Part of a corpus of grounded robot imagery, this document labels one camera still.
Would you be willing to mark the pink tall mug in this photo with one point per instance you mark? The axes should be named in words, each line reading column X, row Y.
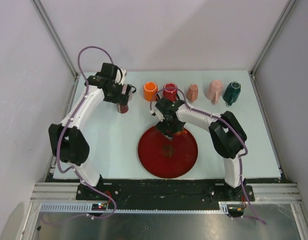
column 214, row 91

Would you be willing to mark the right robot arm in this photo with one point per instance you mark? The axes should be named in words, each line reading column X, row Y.
column 227, row 135

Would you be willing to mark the salmon small mug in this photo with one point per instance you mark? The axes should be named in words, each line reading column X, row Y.
column 192, row 93

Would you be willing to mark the brown striped mug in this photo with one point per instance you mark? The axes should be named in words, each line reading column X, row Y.
column 122, row 109

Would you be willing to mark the dark green mug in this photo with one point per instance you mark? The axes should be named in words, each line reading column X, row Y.
column 232, row 93

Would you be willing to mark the red mug black handle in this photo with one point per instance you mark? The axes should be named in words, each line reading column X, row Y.
column 170, row 91

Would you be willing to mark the orange mug black handle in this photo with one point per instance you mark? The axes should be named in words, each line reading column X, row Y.
column 149, row 90

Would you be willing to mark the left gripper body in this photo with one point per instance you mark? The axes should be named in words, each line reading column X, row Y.
column 116, row 96

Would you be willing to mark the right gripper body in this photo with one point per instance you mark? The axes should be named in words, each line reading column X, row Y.
column 165, row 117

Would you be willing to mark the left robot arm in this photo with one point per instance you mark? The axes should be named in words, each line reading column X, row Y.
column 67, row 141

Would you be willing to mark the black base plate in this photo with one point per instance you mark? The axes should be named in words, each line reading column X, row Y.
column 172, row 195

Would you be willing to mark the white slotted cable duct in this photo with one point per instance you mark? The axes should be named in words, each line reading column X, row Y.
column 62, row 207

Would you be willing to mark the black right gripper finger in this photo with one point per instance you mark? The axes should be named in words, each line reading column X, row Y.
column 180, row 131
column 161, row 127

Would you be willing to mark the aluminium frame rail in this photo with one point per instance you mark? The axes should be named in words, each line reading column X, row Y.
column 43, row 15

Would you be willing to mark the red round tray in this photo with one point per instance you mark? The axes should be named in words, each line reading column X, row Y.
column 164, row 158

